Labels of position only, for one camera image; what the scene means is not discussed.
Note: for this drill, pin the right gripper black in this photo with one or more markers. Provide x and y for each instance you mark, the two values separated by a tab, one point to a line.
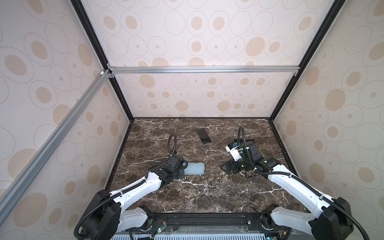
231	163

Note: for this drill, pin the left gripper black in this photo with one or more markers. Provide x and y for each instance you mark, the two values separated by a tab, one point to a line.
181	171

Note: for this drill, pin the light blue case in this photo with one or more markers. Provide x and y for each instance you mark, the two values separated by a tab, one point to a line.
194	169

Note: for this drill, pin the black phone grey edge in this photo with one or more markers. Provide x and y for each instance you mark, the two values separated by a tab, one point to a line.
204	137

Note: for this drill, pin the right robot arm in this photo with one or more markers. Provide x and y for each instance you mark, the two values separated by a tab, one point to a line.
306	198

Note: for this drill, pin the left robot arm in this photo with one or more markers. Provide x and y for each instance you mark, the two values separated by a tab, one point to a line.
126	204

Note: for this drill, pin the black base frame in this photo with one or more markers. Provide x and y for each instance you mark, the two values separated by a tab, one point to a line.
250	221

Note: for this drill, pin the horizontal aluminium rail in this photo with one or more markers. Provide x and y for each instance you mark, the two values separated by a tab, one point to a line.
205	69

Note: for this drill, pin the left slanted aluminium rail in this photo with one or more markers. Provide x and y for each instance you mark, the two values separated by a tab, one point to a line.
21	184

